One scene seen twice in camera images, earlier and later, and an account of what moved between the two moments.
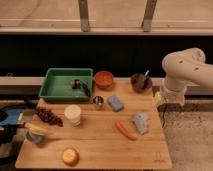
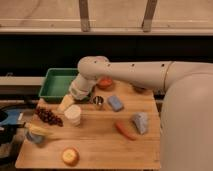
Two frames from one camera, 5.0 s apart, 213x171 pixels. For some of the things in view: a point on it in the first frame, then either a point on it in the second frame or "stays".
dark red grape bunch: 48,116 stays
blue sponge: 115,103 stays
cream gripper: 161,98 → 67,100
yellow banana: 38,129 stays
